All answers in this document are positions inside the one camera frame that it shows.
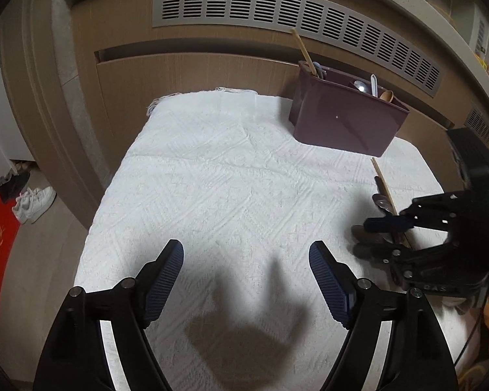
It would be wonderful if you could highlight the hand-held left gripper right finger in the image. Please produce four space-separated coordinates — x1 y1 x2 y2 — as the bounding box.
308 240 459 391

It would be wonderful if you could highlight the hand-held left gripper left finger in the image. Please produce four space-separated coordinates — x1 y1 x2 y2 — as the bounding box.
33 239 185 391

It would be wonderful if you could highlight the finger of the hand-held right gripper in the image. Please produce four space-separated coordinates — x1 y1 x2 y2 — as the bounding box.
364 193 467 233
353 240 454 278

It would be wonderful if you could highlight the wooden chopstick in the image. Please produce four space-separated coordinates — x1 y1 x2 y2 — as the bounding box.
290 28 316 78
371 157 412 251

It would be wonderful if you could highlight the purple utensil holder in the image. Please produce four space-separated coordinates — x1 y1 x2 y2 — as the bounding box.
290 61 411 157

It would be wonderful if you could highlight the white textured cloth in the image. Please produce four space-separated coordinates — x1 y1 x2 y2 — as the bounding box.
71 87 489 391

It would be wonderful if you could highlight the small grey vent grille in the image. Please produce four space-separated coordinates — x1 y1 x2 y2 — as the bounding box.
462 108 489 145

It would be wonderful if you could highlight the white sneaker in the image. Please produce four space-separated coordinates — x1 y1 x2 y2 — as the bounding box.
18 186 58 224
11 187 45 212

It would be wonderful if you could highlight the red doormat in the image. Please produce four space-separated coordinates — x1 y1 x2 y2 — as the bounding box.
0 199 23 351

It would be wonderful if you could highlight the black shoe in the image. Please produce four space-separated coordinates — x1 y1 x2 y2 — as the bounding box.
0 167 25 202

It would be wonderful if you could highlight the wooden kitchen cabinet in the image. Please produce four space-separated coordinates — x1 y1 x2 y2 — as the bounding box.
0 0 489 229

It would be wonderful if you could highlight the white shelf cabinet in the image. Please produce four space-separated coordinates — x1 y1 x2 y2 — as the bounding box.
0 41 37 180

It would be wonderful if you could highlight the large grey vent grille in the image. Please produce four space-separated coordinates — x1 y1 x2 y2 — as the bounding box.
152 0 447 98

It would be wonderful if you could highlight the black cable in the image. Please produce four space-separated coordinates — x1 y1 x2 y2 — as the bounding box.
452 293 487 371

